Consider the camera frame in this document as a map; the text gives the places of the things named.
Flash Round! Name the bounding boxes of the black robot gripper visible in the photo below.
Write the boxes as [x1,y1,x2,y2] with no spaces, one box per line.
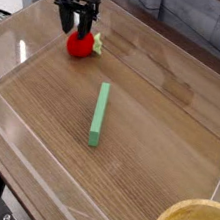
[54,0,101,39]

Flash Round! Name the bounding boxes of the red plush fruit green leaves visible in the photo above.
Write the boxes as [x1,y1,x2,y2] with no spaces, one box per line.
[66,32,103,58]

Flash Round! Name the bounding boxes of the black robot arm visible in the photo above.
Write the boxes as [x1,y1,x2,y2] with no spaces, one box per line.
[54,0,101,39]

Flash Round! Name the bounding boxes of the green rectangular block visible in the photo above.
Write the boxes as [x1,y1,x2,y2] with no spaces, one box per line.
[88,83,110,147]

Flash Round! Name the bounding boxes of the clear acrylic enclosure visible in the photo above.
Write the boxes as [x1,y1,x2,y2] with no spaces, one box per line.
[0,0,220,220]

